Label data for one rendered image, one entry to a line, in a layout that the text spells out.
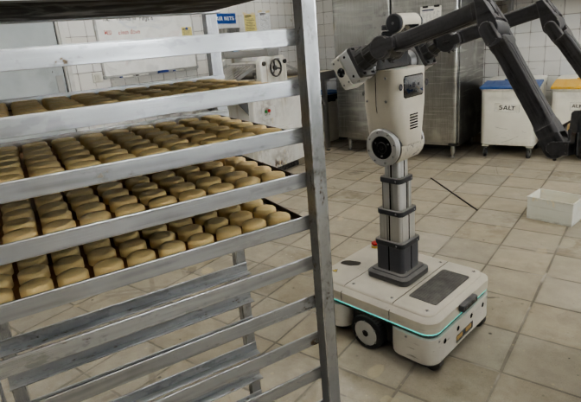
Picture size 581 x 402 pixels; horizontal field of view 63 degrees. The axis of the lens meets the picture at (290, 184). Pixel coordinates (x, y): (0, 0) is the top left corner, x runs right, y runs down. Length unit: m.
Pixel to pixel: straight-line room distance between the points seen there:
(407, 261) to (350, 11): 3.78
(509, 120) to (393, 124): 3.40
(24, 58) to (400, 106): 1.44
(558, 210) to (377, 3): 2.86
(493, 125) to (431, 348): 3.58
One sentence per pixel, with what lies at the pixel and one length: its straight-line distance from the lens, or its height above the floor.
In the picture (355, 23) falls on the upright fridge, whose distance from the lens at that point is 5.50.
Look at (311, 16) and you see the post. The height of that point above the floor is 1.35.
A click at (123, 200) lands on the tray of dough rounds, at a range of 0.93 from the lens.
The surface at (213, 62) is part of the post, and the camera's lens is 1.29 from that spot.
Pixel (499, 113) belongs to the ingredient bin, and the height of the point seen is 0.45.
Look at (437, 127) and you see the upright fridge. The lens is 5.20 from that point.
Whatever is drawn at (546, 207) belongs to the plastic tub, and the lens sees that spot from 3.66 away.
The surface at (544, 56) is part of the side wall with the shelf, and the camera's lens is 5.81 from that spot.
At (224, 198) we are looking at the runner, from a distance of 0.87.
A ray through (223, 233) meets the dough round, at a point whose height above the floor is 0.97.
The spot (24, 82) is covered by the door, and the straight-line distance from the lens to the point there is 4.40.
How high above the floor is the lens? 1.31
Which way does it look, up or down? 17 degrees down
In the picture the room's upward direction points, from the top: 5 degrees counter-clockwise
